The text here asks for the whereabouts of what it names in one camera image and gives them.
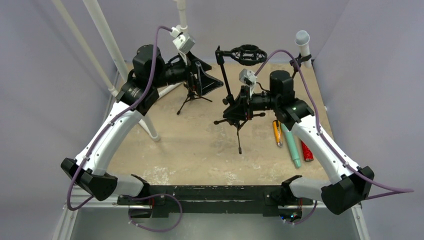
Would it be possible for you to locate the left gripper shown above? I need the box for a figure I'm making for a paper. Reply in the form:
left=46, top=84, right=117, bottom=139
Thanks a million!
left=151, top=50, right=223, bottom=96

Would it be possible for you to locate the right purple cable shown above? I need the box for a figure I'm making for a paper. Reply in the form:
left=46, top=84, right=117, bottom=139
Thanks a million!
left=254, top=49, right=415, bottom=226

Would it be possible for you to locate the red glitter microphone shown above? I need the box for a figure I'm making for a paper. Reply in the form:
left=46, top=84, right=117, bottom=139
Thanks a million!
left=300, top=140, right=314, bottom=162

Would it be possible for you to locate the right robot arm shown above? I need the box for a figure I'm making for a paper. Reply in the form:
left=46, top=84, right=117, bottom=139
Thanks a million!
left=223, top=69, right=375, bottom=215

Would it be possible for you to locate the teal toy microphone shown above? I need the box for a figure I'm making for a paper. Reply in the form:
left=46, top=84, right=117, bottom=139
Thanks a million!
left=280, top=123, right=301, bottom=169

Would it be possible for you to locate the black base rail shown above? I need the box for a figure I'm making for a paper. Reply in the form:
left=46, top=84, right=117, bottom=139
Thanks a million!
left=117, top=185, right=314, bottom=218

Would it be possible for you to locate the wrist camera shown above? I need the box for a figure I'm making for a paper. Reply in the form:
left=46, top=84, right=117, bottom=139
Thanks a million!
left=170, top=25, right=196, bottom=54
left=238, top=68, right=257, bottom=96

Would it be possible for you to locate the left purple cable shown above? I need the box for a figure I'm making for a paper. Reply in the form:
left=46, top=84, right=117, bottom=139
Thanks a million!
left=66, top=25, right=183, bottom=233

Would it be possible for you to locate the purple cable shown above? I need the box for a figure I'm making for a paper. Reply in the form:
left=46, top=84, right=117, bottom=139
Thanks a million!
left=66, top=25, right=183, bottom=233
left=254, top=49, right=415, bottom=226

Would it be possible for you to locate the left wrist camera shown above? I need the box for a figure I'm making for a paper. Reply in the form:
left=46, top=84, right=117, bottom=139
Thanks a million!
left=170, top=25, right=196, bottom=54

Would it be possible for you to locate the black round-base mic stand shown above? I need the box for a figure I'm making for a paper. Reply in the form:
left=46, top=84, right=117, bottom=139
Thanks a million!
left=289, top=53, right=313, bottom=79

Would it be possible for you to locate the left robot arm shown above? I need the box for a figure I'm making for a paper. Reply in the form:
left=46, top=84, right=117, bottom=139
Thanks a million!
left=60, top=44, right=224, bottom=205

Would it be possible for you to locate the yellow utility knife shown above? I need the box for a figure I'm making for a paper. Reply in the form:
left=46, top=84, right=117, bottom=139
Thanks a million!
left=272, top=119, right=283, bottom=148

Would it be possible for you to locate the black tripod stand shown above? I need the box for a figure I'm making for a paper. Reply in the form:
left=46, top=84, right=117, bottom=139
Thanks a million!
left=176, top=83, right=213, bottom=115
left=213, top=44, right=271, bottom=154

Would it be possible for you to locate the white microphone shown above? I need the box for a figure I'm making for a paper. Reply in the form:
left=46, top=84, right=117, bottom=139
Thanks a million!
left=295, top=30, right=313, bottom=69

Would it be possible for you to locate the white PVC pipe frame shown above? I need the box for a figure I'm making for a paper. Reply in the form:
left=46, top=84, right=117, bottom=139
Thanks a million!
left=51, top=0, right=188, bottom=142

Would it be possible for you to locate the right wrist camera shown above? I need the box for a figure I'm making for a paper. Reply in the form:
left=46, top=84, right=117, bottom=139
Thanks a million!
left=238, top=68, right=257, bottom=96

